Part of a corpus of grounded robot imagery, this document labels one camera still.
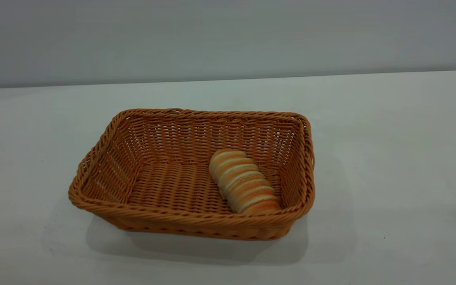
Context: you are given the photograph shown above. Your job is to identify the striped long bread roll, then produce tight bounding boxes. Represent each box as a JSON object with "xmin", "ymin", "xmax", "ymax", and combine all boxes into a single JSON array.
[{"xmin": 209, "ymin": 148, "xmax": 282, "ymax": 215}]

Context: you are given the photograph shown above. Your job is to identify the orange woven wicker basket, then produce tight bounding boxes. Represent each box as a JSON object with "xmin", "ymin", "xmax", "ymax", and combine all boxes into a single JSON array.
[{"xmin": 68, "ymin": 107, "xmax": 316, "ymax": 241}]

